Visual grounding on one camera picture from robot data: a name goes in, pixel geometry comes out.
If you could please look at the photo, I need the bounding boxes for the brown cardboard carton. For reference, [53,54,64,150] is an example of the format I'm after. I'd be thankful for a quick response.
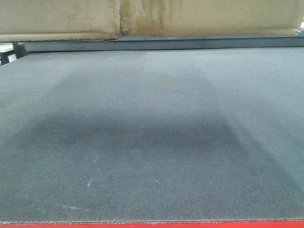
[0,0,304,42]

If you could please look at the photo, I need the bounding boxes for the red conveyor edge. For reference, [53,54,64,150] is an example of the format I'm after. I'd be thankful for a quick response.
[1,220,304,228]

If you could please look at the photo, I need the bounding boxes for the dark grey conveyor belt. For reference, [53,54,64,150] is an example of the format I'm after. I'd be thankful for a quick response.
[0,47,304,223]

